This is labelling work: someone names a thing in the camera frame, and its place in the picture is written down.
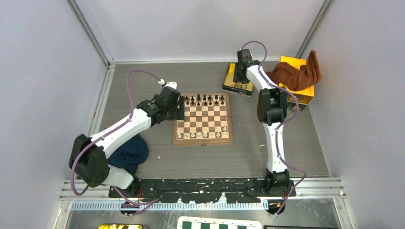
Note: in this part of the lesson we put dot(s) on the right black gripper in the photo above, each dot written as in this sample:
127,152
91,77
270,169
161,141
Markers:
237,79

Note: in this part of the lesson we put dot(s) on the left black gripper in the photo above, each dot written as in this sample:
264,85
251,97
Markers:
178,114

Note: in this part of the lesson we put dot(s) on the gold metal tin tray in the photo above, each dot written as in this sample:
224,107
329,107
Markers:
228,84

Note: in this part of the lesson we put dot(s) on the wooden chess board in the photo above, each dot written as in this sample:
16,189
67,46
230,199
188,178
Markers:
203,113

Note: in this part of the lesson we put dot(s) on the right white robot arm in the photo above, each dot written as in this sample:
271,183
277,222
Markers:
271,112

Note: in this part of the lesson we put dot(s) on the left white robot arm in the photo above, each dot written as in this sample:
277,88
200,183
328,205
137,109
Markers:
89,156

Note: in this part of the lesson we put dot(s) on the green checkered calibration board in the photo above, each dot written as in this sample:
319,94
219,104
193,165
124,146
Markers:
185,222

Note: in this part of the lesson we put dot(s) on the brown cloth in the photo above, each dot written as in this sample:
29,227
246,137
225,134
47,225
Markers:
297,79

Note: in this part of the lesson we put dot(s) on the dark blue cloth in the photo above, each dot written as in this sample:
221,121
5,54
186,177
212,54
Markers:
129,155

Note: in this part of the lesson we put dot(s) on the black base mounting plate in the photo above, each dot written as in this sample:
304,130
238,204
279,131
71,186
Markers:
206,190

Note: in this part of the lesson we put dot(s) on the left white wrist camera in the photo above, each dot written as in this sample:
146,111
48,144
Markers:
165,84

